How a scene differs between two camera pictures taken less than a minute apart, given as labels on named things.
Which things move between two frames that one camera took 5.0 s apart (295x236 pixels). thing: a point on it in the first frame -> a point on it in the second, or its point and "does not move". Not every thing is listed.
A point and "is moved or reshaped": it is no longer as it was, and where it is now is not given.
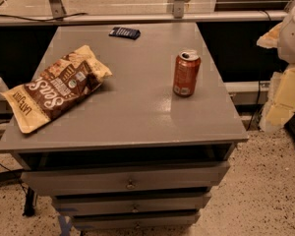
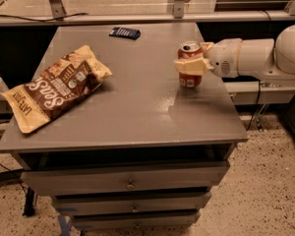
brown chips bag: (66, 83) does not move
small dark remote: (128, 32) does not move
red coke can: (186, 71) is moved or reshaped
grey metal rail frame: (60, 17) does not move
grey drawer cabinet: (149, 149) does not move
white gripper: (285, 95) -> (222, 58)
